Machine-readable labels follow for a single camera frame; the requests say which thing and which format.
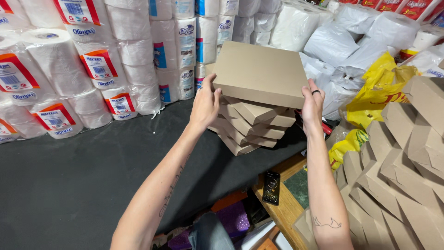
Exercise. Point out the person's right hand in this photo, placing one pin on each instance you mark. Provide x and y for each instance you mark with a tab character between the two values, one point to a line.
313	111

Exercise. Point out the person's left hand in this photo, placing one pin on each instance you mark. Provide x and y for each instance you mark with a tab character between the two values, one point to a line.
203	107

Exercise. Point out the single brown cardboard box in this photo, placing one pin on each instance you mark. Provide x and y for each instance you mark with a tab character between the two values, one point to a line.
260	73

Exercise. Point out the red and black hand tool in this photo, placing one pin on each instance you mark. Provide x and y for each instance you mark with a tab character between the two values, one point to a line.
325	127

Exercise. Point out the stack of folded cardboard boxes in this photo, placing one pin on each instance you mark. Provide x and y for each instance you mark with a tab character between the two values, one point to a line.
249	128

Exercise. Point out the heap of white plastic bags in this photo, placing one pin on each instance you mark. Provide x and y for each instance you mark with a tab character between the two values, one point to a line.
347	52

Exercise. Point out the yellow plastic bag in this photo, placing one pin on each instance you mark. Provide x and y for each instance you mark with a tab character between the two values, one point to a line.
378	90

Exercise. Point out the black smartphone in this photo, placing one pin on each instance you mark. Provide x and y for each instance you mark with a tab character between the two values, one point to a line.
271	188

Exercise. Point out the orange sheet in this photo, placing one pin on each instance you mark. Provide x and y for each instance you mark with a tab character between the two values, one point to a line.
229	200

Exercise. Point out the wooden bench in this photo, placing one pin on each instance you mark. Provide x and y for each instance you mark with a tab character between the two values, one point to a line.
282	211

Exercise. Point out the heap of flat cardboard blanks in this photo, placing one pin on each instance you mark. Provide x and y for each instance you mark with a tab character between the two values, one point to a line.
399	173

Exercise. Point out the purple glitter sheets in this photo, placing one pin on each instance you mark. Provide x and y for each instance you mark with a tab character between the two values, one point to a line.
232	218

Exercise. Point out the person's leg in jeans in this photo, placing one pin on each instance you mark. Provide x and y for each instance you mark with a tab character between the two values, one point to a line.
210	232

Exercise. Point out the row of red packets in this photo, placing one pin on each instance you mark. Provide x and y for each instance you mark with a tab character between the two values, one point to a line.
399	7

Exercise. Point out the white paper sheet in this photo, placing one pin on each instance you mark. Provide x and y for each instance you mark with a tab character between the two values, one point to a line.
256	238

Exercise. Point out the black table cloth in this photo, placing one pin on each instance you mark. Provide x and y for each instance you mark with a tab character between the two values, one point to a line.
79	180

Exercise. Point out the wall of toilet paper packs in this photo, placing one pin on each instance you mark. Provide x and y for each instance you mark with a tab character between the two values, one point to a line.
104	52

